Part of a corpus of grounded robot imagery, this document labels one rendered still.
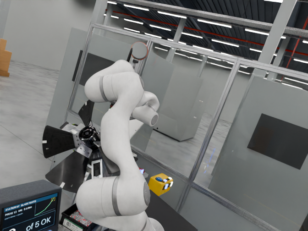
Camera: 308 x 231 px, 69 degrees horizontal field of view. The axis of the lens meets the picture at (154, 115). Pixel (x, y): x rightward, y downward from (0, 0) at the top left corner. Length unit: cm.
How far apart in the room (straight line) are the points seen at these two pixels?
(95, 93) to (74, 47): 345
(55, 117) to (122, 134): 376
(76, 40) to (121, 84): 352
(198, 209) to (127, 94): 141
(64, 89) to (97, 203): 369
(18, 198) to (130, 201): 32
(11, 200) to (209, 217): 153
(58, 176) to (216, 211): 120
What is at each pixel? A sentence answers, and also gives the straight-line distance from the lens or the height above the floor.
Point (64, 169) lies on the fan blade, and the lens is 147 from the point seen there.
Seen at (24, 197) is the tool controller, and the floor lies 125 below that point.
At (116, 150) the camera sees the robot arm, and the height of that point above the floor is 145.
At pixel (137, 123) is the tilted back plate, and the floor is 131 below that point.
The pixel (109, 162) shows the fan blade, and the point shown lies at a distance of 135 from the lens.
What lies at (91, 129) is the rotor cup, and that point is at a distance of 152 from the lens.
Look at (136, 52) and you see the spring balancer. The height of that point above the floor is 186.
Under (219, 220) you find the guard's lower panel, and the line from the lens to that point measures 197.
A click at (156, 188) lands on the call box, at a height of 103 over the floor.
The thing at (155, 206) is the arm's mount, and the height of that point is 114.
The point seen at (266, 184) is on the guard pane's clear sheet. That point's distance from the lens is 183.
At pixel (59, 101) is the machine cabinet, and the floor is 74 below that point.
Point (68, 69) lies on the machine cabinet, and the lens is 430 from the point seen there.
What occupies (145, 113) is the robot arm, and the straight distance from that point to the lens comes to 123.
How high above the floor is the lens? 170
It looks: 9 degrees down
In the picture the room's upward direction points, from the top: 19 degrees clockwise
